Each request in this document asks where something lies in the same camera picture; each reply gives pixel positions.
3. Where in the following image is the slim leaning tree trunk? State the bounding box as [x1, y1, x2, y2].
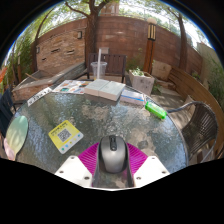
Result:
[166, 6, 189, 72]

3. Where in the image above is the white rectangular planter box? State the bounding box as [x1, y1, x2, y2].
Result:
[128, 68, 156, 96]

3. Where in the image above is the small green tube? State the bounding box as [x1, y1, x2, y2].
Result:
[144, 101, 168, 120]

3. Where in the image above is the curved wooden bench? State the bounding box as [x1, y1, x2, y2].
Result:
[168, 66, 224, 158]

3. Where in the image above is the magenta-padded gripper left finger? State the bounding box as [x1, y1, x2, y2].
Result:
[54, 142, 101, 189]

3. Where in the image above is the white license plate sign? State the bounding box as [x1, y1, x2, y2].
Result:
[26, 87, 54, 108]

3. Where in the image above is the wooden garden lamp post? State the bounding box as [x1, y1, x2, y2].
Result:
[143, 17, 158, 75]

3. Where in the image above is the raised stone garden bed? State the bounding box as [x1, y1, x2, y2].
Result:
[12, 61, 88, 101]

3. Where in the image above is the brown wicker armchair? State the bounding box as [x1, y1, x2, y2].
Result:
[167, 101, 219, 164]

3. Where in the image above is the clear plastic cup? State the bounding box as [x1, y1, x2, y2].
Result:
[90, 61, 108, 81]

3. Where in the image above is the white drinking straw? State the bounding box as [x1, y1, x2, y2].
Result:
[97, 48, 102, 80]

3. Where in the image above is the blue and white booklet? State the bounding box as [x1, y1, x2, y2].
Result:
[119, 89, 146, 107]

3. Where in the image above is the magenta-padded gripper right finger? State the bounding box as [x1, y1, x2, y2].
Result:
[125, 142, 171, 189]

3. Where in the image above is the thin curved tree trunk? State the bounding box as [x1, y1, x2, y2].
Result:
[31, 9, 54, 73]

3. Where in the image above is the dark wooden slatted chair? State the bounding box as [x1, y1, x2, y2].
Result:
[87, 53, 128, 84]

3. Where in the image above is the thick white book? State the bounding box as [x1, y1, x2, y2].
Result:
[83, 78, 127, 102]

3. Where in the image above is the grey and black computer mouse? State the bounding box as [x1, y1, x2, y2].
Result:
[97, 134, 129, 174]

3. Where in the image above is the yellow square code card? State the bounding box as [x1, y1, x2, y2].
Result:
[48, 119, 85, 155]

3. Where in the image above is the thick forked tree trunk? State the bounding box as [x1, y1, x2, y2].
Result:
[64, 0, 114, 68]

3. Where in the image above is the beige stone block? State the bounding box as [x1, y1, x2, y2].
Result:
[151, 59, 173, 81]

